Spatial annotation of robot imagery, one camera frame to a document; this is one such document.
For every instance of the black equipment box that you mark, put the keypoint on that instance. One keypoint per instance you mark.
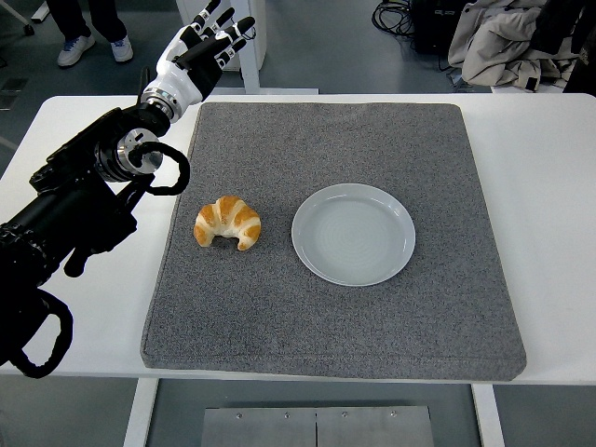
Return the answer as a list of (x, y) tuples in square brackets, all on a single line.
[(437, 28)]

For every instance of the beige jacket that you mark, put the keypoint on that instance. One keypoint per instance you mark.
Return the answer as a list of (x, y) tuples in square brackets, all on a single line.
[(498, 42)]

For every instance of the pale grey round plate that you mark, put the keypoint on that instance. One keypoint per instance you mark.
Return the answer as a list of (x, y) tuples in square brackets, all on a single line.
[(354, 235)]

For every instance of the person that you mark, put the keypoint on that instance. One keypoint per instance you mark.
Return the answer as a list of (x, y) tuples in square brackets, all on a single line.
[(70, 18)]

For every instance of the white table leg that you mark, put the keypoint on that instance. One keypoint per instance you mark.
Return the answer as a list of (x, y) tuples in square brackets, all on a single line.
[(139, 414), (489, 419)]

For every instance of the grey metal plate with screws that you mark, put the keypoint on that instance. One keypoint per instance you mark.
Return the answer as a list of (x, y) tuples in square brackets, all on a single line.
[(316, 428)]

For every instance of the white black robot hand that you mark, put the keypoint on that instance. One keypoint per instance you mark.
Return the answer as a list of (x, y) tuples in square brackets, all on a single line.
[(179, 77)]

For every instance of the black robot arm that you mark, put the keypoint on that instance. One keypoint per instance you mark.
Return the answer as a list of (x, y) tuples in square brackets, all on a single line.
[(70, 209)]

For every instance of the golden croissant bread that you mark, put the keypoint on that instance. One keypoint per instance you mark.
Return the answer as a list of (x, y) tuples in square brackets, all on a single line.
[(233, 215)]

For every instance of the grey felt mat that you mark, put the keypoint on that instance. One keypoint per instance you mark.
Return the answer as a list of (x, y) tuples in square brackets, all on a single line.
[(279, 326)]

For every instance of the white chair base with caster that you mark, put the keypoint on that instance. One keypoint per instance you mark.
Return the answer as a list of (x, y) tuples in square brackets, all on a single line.
[(38, 9)]

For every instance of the black jacket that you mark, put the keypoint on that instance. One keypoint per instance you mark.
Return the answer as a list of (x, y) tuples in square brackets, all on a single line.
[(570, 28)]

